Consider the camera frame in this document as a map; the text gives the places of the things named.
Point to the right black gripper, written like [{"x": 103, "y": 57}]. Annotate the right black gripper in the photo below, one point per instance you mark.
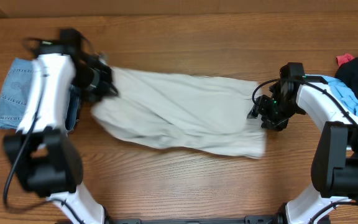
[{"x": 261, "y": 109}]

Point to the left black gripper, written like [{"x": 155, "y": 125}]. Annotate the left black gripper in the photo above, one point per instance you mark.
[{"x": 110, "y": 88}]

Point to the beige khaki shorts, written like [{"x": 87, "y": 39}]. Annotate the beige khaki shorts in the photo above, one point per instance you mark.
[{"x": 166, "y": 110}]

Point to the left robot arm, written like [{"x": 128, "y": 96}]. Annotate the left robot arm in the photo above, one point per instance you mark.
[{"x": 42, "y": 157}]

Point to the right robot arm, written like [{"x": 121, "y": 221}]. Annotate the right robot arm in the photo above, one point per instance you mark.
[{"x": 334, "y": 170}]

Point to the light blue cloth garment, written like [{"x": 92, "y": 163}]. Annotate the light blue cloth garment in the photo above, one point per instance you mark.
[{"x": 343, "y": 93}]

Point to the red cloth garment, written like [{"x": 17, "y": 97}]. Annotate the red cloth garment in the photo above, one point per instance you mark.
[{"x": 342, "y": 59}]

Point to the folded blue denim shorts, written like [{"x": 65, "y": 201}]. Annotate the folded blue denim shorts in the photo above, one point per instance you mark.
[{"x": 15, "y": 92}]

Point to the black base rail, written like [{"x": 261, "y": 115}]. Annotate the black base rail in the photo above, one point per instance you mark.
[{"x": 194, "y": 221}]

